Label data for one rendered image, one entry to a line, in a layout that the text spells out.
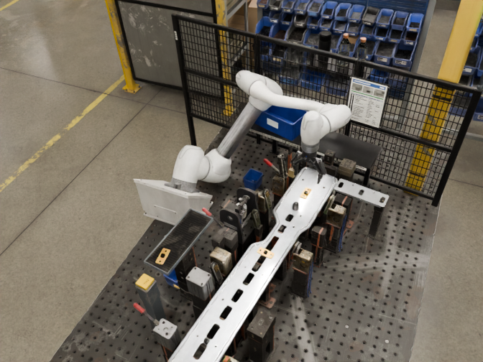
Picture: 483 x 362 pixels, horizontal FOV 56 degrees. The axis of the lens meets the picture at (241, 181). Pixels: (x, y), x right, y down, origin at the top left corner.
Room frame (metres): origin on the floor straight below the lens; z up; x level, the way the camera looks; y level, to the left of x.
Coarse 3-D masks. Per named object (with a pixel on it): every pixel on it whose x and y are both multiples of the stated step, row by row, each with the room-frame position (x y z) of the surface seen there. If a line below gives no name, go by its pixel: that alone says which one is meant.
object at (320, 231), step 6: (318, 228) 1.49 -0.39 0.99; (324, 228) 1.49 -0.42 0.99; (312, 234) 1.48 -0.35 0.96; (318, 234) 1.46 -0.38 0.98; (324, 234) 1.46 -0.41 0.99; (312, 240) 1.48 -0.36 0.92; (318, 240) 1.46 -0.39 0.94; (324, 240) 1.46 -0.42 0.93; (312, 246) 1.48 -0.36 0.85; (318, 246) 1.46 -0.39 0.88; (312, 252) 1.48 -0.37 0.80; (318, 252) 1.46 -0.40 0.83; (318, 258) 1.46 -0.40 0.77; (318, 264) 1.45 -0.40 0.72
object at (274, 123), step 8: (264, 112) 2.30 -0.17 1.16; (272, 112) 2.45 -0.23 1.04; (280, 112) 2.41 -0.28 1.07; (288, 112) 2.37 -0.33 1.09; (296, 112) 2.33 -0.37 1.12; (304, 112) 2.29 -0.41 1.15; (256, 120) 2.35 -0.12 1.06; (264, 120) 2.30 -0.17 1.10; (272, 120) 2.26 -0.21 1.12; (280, 120) 2.21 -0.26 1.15; (288, 120) 2.37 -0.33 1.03; (296, 120) 2.33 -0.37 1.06; (264, 128) 2.30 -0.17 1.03; (272, 128) 2.26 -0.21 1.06; (280, 128) 2.22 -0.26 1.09; (288, 128) 2.18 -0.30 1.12; (296, 128) 2.19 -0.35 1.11; (288, 136) 2.17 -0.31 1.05; (296, 136) 2.19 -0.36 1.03
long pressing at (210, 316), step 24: (288, 192) 1.75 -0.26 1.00; (312, 192) 1.74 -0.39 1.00; (312, 216) 1.57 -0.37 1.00; (264, 240) 1.43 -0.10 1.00; (288, 240) 1.42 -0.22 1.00; (240, 264) 1.29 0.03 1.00; (264, 264) 1.28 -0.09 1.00; (240, 288) 1.16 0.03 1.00; (264, 288) 1.15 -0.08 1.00; (216, 312) 1.04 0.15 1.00; (240, 312) 1.03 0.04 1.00; (192, 336) 0.93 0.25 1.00; (216, 336) 0.93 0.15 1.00; (168, 360) 0.83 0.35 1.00; (192, 360) 0.83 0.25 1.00; (216, 360) 0.82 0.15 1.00
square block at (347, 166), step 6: (342, 162) 1.91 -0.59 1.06; (348, 162) 1.91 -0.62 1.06; (354, 162) 1.91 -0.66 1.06; (342, 168) 1.88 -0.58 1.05; (348, 168) 1.86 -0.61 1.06; (354, 168) 1.90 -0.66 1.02; (342, 174) 1.87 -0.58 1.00; (348, 174) 1.85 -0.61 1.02; (348, 180) 1.85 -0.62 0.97; (336, 192) 1.88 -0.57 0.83
